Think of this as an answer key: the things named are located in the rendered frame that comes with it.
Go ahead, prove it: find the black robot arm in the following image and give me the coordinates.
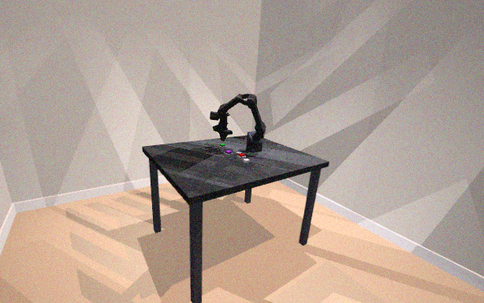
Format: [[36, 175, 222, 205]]
[[210, 94, 266, 142]]

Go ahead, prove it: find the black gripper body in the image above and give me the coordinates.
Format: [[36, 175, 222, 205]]
[[218, 122, 233, 135]]

